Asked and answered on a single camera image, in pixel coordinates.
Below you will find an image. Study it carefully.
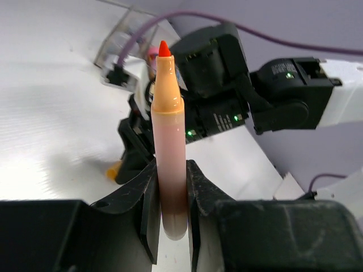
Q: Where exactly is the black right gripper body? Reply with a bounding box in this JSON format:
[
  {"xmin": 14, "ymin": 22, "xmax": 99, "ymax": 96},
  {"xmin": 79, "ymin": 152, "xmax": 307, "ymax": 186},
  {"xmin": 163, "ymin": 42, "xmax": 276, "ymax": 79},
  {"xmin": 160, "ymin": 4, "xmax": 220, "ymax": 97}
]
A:
[{"xmin": 115, "ymin": 94, "xmax": 155, "ymax": 185}]

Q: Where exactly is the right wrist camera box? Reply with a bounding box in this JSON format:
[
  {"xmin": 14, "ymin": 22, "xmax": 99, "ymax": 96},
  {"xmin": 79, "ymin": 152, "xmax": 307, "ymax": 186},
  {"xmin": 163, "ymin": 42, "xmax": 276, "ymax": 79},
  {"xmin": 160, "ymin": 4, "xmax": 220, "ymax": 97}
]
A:
[{"xmin": 102, "ymin": 59, "xmax": 148, "ymax": 114}]

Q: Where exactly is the clear four-compartment organizer tray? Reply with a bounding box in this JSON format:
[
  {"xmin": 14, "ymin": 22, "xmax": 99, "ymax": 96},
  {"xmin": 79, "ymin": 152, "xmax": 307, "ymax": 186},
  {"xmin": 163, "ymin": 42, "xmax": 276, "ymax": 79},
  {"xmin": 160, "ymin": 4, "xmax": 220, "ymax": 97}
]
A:
[{"xmin": 93, "ymin": 8, "xmax": 179, "ymax": 69}]

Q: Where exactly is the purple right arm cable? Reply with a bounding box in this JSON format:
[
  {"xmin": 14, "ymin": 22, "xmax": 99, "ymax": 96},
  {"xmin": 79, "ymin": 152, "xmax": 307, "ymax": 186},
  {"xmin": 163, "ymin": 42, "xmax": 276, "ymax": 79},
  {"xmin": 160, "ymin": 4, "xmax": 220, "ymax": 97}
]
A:
[{"xmin": 116, "ymin": 10, "xmax": 363, "ymax": 66}]

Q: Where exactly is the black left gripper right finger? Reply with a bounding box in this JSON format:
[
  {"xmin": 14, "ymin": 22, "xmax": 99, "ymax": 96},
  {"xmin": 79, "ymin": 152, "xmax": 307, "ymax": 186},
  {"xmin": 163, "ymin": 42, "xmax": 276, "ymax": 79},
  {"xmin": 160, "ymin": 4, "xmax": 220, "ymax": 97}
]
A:
[{"xmin": 187, "ymin": 160, "xmax": 362, "ymax": 271}]

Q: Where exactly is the orange highlighter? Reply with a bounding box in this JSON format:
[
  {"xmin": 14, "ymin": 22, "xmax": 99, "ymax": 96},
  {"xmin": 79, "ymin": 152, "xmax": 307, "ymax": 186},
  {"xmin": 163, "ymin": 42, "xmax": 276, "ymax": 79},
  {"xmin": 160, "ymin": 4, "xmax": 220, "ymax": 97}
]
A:
[{"xmin": 151, "ymin": 41, "xmax": 188, "ymax": 241}]

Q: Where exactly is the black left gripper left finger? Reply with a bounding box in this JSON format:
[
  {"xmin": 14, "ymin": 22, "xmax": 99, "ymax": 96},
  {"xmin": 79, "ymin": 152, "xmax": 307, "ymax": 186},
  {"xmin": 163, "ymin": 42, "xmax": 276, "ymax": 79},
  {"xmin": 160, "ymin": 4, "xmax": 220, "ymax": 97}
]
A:
[{"xmin": 1, "ymin": 162, "xmax": 161, "ymax": 271}]

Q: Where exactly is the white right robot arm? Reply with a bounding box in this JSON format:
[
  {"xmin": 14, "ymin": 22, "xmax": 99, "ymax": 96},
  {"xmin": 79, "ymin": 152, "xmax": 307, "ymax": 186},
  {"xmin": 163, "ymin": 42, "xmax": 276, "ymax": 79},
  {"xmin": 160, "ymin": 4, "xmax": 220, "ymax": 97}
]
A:
[{"xmin": 171, "ymin": 23, "xmax": 362, "ymax": 143}]

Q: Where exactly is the pink cap glue bottle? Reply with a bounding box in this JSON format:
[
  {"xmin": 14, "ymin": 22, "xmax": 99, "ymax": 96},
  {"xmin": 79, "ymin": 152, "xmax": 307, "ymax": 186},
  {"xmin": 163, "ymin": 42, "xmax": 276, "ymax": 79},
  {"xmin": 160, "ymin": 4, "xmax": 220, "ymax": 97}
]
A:
[{"xmin": 147, "ymin": 46, "xmax": 159, "ymax": 79}]

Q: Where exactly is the yellow-orange highlighter cap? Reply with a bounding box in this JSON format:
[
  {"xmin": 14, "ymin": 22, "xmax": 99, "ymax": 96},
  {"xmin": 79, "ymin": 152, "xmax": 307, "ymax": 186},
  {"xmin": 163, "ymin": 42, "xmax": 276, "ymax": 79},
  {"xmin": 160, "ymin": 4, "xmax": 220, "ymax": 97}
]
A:
[{"xmin": 105, "ymin": 160, "xmax": 122, "ymax": 181}]

